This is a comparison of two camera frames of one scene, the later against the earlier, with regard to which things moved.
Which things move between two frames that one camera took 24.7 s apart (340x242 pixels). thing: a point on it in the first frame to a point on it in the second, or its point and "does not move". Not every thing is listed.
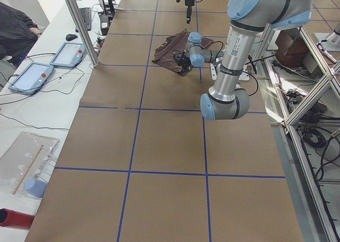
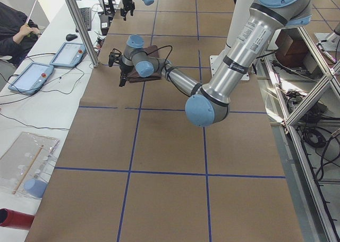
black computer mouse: (70, 36) does not move
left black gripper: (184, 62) to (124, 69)
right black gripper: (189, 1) to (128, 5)
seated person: (18, 33) does not move
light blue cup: (35, 188) does not move
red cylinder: (10, 218) does not move
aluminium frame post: (76, 17) does not move
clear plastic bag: (26, 164) does not move
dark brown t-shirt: (166, 47) to (133, 76)
